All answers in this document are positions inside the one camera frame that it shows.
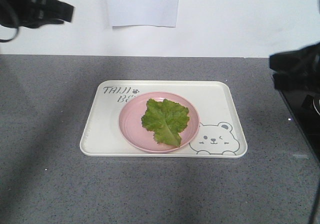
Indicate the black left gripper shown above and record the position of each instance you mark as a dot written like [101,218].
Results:
[31,13]

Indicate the pink round plate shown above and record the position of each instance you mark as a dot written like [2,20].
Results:
[130,124]

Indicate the black gas stove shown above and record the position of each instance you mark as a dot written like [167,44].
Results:
[304,106]

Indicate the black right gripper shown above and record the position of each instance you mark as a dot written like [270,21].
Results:
[305,60]

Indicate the white paper sheet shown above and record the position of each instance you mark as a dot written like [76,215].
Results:
[158,13]

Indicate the cream bear serving tray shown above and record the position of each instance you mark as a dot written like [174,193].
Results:
[220,134]

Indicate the green lettuce leaf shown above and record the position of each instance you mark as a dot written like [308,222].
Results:
[166,119]

